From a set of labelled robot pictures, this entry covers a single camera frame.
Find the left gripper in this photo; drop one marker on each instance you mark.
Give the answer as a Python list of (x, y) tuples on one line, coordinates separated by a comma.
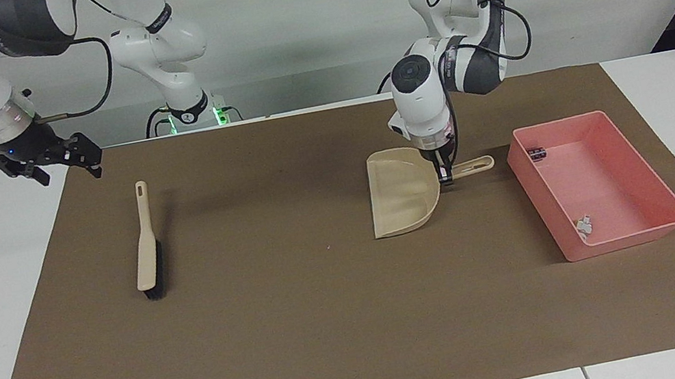
[(439, 153)]

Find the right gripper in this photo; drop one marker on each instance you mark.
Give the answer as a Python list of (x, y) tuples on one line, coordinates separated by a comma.
[(32, 142)]

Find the beige plastic dustpan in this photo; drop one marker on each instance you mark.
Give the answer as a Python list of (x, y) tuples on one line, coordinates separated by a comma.
[(401, 195)]

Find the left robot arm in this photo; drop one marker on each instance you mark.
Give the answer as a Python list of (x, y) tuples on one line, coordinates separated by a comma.
[(419, 99)]

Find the pink plastic bin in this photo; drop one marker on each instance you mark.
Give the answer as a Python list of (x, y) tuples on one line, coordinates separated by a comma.
[(594, 186)]

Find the small black electronic part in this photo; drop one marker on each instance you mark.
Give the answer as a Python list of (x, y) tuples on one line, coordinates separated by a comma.
[(537, 153)]

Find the beige brush with black bristles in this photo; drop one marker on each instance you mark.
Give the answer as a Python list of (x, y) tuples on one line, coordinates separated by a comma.
[(145, 251)]

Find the small white electronic part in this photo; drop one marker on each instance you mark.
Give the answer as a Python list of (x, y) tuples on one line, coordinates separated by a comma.
[(584, 226)]

